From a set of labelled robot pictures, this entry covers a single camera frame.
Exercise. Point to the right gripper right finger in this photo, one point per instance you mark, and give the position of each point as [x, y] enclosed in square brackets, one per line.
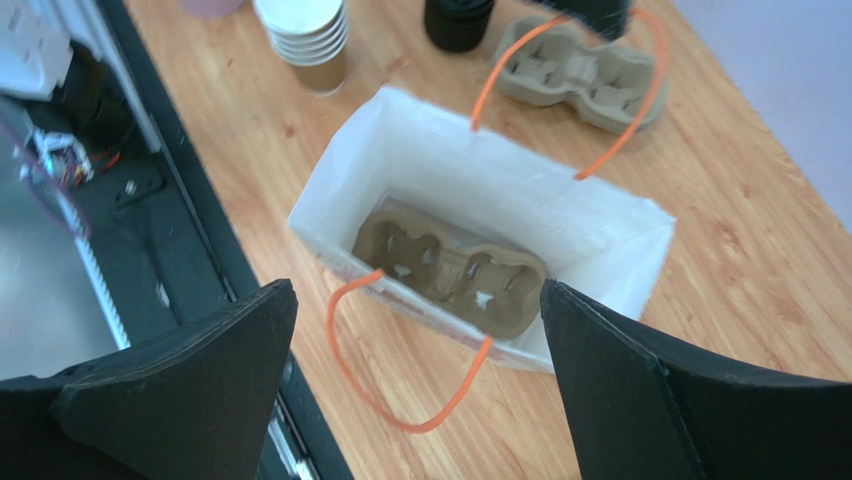
[642, 404]

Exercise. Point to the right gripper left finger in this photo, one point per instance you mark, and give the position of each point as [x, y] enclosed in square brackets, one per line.
[191, 403]

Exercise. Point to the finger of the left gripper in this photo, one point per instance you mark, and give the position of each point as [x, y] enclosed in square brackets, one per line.
[606, 18]

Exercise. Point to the pulp cup carrier tray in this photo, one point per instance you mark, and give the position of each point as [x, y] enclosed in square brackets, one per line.
[491, 286]

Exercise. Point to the paper takeout bag orange handles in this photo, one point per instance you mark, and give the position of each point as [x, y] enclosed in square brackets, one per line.
[398, 148]

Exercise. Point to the stack of paper cups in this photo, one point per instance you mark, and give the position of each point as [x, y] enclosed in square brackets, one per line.
[311, 37]

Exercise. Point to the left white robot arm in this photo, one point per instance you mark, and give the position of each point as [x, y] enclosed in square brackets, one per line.
[37, 36]

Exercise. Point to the stack of black lids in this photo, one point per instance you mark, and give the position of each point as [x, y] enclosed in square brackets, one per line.
[457, 26]

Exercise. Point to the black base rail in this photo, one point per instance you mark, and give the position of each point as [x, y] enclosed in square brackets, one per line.
[166, 250]

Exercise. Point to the aluminium frame base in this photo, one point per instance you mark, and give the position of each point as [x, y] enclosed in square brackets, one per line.
[56, 310]

